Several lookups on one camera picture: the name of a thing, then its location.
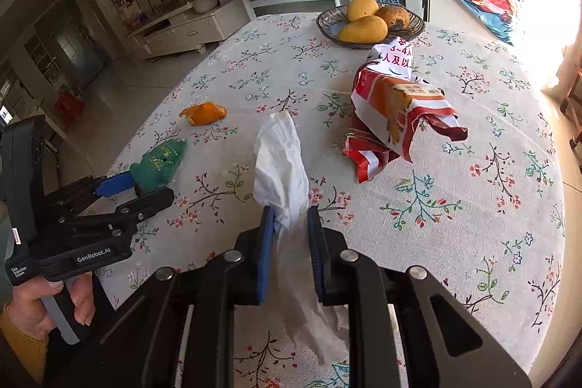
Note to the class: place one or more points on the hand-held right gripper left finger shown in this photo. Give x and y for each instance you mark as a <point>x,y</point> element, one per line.
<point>266,256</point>

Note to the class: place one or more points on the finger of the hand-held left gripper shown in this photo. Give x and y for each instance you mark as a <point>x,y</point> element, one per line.
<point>150,204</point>
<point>113,184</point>

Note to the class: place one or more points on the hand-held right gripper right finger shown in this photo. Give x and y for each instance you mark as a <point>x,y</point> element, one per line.
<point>316,251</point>

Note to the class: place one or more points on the green wrapper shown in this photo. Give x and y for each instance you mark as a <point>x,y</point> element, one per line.
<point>159,167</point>

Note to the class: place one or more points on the white tissue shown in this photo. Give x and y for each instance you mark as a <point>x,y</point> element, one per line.
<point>279,170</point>

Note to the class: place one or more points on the person's left forearm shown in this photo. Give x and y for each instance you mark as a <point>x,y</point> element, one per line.
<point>22,356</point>

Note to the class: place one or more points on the person's left hand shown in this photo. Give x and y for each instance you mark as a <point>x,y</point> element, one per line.
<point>32,310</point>

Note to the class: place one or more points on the red stool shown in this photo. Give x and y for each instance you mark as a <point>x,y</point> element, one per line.
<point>68,106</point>

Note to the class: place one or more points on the orange peel piece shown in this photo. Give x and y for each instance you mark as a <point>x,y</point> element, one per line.
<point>202,114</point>

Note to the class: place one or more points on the floral tablecloth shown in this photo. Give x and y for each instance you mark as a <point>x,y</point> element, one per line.
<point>454,233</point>

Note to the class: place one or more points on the red white snack bag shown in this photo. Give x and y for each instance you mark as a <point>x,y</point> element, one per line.
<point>386,106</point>

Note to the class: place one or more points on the white television cabinet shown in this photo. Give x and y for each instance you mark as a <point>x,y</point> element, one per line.
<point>191,31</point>

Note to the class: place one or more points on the white bag with red print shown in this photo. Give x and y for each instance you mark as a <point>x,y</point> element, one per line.
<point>395,58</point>

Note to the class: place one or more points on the dark fruit bowl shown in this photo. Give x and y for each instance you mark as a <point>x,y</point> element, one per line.
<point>327,26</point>

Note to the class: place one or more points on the yellow mango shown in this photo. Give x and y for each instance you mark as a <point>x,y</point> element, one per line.
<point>363,29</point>
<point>361,8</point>

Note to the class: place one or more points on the brown spotted mango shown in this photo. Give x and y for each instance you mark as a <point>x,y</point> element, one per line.
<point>391,16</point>

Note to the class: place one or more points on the wooden chair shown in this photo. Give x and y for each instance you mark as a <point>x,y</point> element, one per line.
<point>574,97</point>

